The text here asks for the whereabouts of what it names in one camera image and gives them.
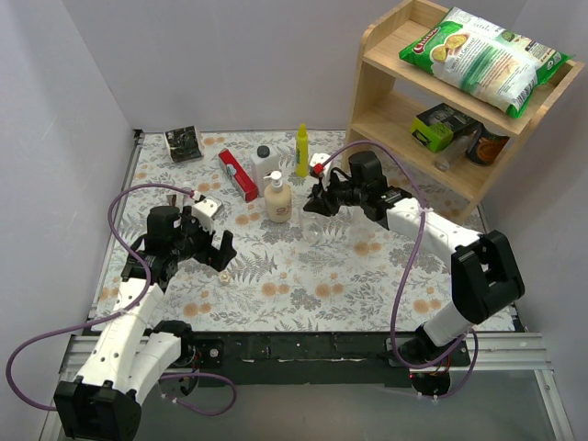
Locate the clear plastic bottle large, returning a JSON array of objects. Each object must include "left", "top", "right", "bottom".
[{"left": 348, "top": 208, "right": 379, "bottom": 245}]

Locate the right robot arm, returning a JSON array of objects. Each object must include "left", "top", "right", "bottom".
[{"left": 303, "top": 151, "right": 525, "bottom": 368}]

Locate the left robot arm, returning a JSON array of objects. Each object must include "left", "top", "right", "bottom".
[{"left": 54, "top": 198, "right": 236, "bottom": 440}]

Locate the yellow-green tube bottle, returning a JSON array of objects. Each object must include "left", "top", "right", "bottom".
[{"left": 295, "top": 123, "right": 309, "bottom": 177}]

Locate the beige pump lotion bottle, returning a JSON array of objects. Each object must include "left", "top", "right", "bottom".
[{"left": 264, "top": 170, "right": 292, "bottom": 223}]

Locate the white bottle black cap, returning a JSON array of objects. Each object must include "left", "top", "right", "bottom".
[{"left": 250, "top": 145, "right": 280, "bottom": 197}]

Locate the clear small bottle on shelf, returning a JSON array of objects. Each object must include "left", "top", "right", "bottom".
[{"left": 434, "top": 131, "right": 478, "bottom": 172}]

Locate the red toothpaste box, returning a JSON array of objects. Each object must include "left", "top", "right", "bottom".
[{"left": 218, "top": 149, "right": 258, "bottom": 202}]

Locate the green black box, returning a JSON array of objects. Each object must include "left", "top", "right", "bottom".
[{"left": 410, "top": 103, "right": 478, "bottom": 153}]

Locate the black patterned box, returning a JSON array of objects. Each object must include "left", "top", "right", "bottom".
[{"left": 164, "top": 126, "right": 203, "bottom": 163}]

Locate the wooden shelf unit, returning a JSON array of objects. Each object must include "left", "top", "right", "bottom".
[{"left": 346, "top": 1, "right": 584, "bottom": 223}]

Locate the tin can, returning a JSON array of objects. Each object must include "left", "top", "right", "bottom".
[{"left": 466, "top": 125, "right": 510, "bottom": 166}]

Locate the green chips bag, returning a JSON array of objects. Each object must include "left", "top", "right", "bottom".
[{"left": 399, "top": 7, "right": 571, "bottom": 119}]

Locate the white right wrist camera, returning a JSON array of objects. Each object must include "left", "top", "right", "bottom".
[{"left": 309, "top": 153, "right": 330, "bottom": 181}]

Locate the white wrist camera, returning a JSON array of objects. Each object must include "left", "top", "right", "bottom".
[
  {"left": 309, "top": 153, "right": 330, "bottom": 181},
  {"left": 191, "top": 197, "right": 223, "bottom": 233}
]

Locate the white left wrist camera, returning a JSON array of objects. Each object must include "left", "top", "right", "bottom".
[{"left": 191, "top": 197, "right": 223, "bottom": 233}]

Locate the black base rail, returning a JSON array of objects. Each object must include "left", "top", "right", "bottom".
[{"left": 183, "top": 330, "right": 437, "bottom": 390}]

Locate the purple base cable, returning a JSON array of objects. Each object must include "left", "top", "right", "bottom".
[{"left": 158, "top": 372, "right": 238, "bottom": 418}]

